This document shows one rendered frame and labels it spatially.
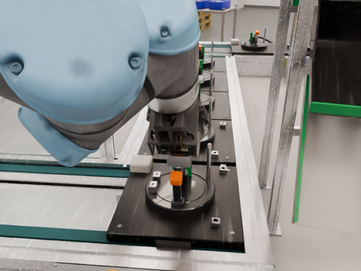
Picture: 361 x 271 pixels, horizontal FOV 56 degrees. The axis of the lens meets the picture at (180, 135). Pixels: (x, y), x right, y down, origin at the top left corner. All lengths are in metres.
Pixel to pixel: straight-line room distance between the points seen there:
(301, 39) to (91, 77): 0.49
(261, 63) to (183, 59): 1.48
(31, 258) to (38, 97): 0.49
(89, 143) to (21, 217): 0.50
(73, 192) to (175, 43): 0.59
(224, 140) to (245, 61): 0.94
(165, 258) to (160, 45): 0.39
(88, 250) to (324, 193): 0.42
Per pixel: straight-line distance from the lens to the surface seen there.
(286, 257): 0.77
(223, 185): 0.74
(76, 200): 0.81
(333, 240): 0.84
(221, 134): 0.94
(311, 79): 0.58
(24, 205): 0.84
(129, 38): 0.17
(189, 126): 0.49
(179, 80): 0.37
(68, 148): 0.31
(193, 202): 0.66
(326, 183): 0.66
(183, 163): 0.62
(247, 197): 0.73
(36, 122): 0.31
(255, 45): 1.89
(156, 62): 0.33
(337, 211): 0.66
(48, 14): 0.17
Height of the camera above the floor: 1.40
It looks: 27 degrees down
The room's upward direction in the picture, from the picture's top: straight up
